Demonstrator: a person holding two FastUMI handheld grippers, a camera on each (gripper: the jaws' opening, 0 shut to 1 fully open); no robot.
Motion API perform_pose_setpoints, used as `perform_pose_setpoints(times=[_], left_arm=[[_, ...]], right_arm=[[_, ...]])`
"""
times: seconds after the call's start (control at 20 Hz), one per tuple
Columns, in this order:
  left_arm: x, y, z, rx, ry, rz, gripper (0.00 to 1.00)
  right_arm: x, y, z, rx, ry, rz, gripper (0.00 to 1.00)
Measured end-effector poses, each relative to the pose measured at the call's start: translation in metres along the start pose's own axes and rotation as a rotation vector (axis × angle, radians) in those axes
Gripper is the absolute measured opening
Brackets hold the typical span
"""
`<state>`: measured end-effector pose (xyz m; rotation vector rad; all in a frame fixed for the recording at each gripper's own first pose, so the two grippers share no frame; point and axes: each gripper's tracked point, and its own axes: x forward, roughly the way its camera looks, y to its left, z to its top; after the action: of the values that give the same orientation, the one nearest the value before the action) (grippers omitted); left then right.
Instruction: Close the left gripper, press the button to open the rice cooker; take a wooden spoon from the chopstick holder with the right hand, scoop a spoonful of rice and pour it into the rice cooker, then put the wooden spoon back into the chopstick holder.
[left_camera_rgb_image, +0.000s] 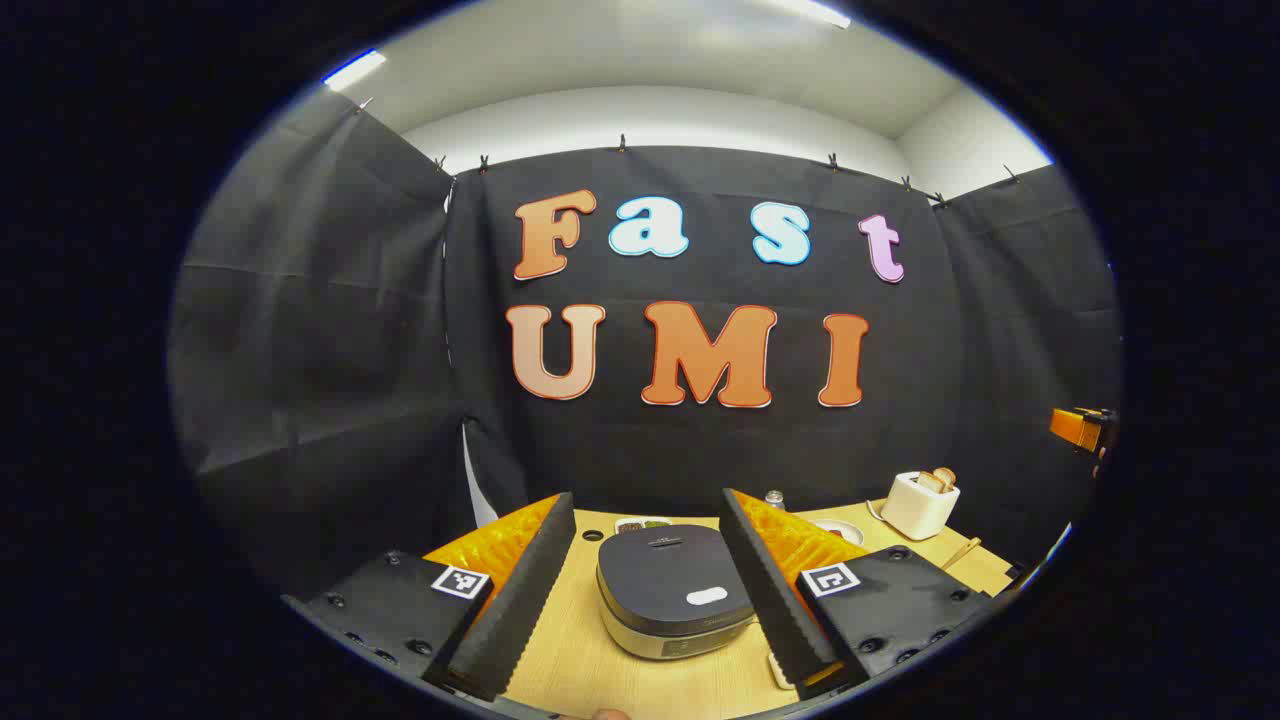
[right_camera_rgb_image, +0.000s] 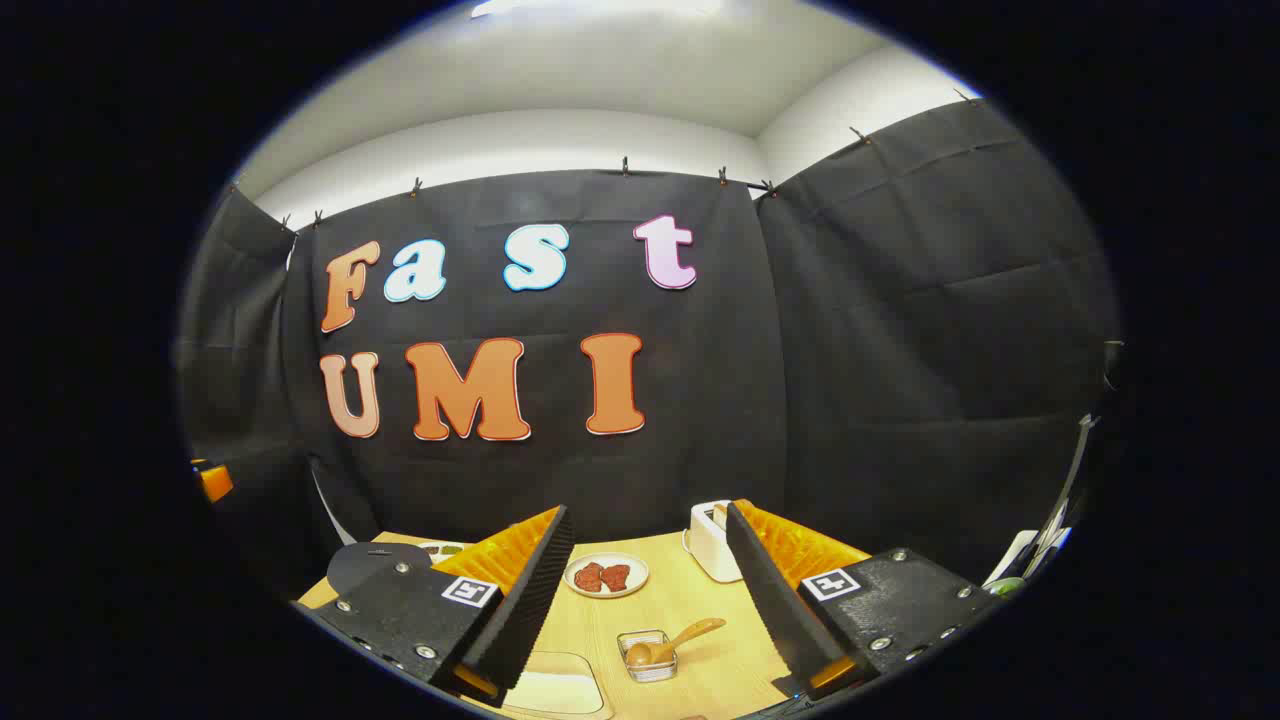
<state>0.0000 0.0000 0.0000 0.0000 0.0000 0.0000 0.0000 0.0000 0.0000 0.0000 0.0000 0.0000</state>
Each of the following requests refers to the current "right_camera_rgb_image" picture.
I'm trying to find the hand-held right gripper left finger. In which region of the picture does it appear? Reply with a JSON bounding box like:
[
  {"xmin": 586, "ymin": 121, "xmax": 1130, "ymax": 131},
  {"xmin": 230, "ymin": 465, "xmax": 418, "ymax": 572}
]
[{"xmin": 296, "ymin": 505, "xmax": 576, "ymax": 709}]

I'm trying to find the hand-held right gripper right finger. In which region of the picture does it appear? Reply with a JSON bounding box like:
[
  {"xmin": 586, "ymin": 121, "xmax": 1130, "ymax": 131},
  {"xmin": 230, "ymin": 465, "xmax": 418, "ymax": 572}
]
[{"xmin": 725, "ymin": 498, "xmax": 1004, "ymax": 701}]

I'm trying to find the clear box of white rice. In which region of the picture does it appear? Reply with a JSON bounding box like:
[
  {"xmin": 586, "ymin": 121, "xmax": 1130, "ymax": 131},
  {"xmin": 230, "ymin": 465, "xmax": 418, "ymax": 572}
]
[{"xmin": 500, "ymin": 650, "xmax": 614, "ymax": 720}]

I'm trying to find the wooden spoon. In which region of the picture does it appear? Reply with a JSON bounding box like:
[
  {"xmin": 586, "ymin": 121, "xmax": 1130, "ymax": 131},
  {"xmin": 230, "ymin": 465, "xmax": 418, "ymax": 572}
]
[{"xmin": 625, "ymin": 617, "xmax": 728, "ymax": 669}]

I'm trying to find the wire chopstick holder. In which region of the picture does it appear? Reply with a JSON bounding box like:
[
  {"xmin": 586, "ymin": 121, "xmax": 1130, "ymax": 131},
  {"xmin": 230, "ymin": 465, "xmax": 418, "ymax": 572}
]
[{"xmin": 617, "ymin": 630, "xmax": 679, "ymax": 683}]

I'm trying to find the dark grey rice cooker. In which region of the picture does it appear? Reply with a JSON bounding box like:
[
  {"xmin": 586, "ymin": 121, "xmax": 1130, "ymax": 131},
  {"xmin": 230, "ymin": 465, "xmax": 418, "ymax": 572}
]
[{"xmin": 327, "ymin": 541, "xmax": 433, "ymax": 599}]

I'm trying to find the cream white toaster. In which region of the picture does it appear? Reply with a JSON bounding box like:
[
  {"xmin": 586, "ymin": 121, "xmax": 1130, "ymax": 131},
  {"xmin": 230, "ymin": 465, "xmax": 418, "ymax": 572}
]
[{"xmin": 683, "ymin": 500, "xmax": 743, "ymax": 584}]

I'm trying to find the white round plate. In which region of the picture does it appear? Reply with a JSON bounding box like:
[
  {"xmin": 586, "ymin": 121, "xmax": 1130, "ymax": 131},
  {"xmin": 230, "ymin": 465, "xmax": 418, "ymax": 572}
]
[{"xmin": 563, "ymin": 553, "xmax": 651, "ymax": 599}]

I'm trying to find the black backdrop cloth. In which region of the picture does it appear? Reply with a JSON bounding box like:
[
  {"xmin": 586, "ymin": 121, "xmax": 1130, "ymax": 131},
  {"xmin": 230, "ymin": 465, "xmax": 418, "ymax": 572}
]
[{"xmin": 175, "ymin": 95, "xmax": 1121, "ymax": 601}]

